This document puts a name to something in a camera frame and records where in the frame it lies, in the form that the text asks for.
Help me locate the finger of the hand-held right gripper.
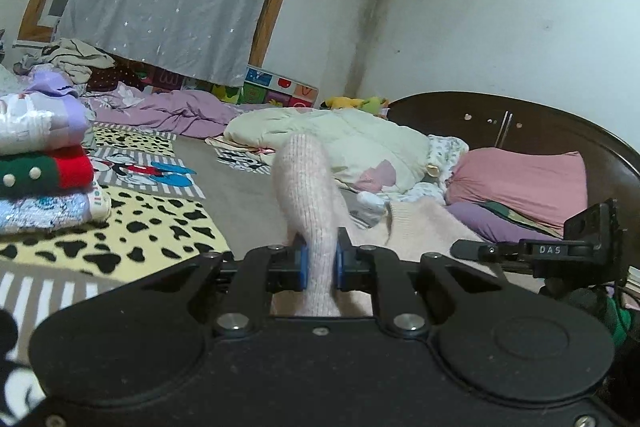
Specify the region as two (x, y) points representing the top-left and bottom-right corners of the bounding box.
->
(450, 239), (523, 264)

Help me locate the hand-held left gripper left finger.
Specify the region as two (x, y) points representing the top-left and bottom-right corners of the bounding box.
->
(142, 234), (307, 339)

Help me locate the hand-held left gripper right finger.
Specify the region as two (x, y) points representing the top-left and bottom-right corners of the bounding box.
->
(337, 228), (502, 340)

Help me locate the pale pink knit sweater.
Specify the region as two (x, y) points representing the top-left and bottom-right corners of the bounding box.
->
(270, 133), (507, 319)

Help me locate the purple pillow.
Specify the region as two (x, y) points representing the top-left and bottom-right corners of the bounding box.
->
(444, 201), (562, 244)

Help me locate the pink pillow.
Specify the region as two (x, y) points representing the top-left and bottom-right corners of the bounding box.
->
(446, 147), (588, 239)

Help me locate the green cloth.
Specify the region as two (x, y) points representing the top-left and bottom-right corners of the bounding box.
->
(602, 294), (632, 350)

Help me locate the white floral cloth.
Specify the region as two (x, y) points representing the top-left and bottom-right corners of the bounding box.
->
(399, 134), (471, 208)

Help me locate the dark wooden headboard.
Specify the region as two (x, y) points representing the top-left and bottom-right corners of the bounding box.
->
(387, 91), (640, 280)

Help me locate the pale green duvet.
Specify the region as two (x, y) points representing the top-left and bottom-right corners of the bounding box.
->
(222, 106), (432, 196)

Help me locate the cartoon printed bed sheet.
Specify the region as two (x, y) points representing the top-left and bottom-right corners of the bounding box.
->
(0, 121), (282, 410)

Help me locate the yellow plush toy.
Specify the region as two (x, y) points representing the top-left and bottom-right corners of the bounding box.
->
(320, 95), (367, 110)

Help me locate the green plush toy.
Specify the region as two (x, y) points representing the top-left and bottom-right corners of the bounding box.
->
(362, 95), (391, 118)

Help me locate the colourful picture play panel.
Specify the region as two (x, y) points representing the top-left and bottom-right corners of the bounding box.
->
(149, 64), (320, 110)

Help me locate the purple quilt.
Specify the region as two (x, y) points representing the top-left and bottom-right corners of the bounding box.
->
(81, 81), (242, 139)

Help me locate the light blue folded garment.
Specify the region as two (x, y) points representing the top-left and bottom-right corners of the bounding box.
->
(0, 187), (112, 236)

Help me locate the red green folded sweater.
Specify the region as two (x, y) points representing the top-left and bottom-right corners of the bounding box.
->
(0, 144), (96, 198)

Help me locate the dark maroon dotted garment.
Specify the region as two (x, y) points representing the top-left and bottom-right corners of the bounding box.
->
(86, 61), (149, 94)

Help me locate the lavender white folded garment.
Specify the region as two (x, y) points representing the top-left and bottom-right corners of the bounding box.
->
(0, 71), (94, 156)

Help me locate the beige crumpled garment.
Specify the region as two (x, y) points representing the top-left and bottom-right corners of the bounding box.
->
(41, 38), (117, 84)

